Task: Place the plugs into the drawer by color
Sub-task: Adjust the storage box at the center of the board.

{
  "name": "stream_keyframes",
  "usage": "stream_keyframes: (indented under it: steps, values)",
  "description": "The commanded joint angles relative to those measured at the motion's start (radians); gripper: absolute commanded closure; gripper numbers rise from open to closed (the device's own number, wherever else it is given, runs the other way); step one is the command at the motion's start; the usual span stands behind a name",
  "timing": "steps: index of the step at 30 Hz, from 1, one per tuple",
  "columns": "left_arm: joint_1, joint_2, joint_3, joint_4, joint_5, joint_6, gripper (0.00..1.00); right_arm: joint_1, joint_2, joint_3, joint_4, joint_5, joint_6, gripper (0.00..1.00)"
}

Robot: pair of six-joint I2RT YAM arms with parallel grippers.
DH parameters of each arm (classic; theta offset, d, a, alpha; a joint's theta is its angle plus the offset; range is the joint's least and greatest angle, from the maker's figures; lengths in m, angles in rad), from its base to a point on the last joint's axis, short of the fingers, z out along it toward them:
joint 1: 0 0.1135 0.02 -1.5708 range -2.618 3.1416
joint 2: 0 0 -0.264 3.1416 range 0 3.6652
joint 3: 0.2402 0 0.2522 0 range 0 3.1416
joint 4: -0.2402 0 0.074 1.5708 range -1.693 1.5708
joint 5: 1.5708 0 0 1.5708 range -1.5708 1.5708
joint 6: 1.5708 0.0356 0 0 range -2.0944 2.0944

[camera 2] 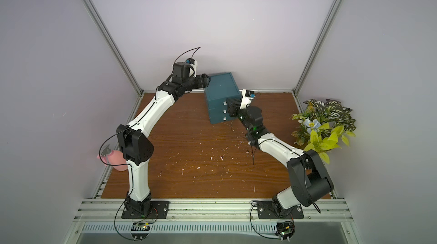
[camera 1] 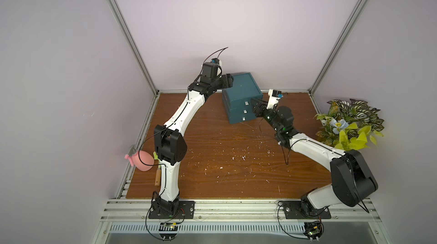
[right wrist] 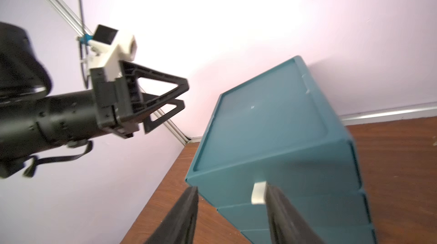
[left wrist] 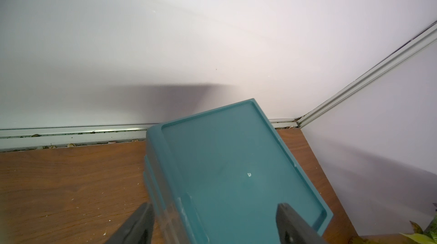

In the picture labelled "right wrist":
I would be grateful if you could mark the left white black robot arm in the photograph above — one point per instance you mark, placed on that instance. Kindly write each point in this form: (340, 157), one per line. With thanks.
(32, 120)

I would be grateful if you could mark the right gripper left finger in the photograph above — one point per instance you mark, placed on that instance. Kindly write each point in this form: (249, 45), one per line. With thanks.
(178, 227)

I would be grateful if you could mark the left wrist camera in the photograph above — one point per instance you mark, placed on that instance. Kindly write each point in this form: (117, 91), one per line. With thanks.
(109, 46)

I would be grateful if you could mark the teal drawer cabinet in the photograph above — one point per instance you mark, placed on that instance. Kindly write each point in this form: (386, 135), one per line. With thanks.
(279, 128)

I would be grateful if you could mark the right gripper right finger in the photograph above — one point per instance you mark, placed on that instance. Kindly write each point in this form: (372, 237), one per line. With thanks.
(286, 224)

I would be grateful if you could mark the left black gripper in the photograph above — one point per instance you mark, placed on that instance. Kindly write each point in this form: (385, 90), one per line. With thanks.
(138, 94)

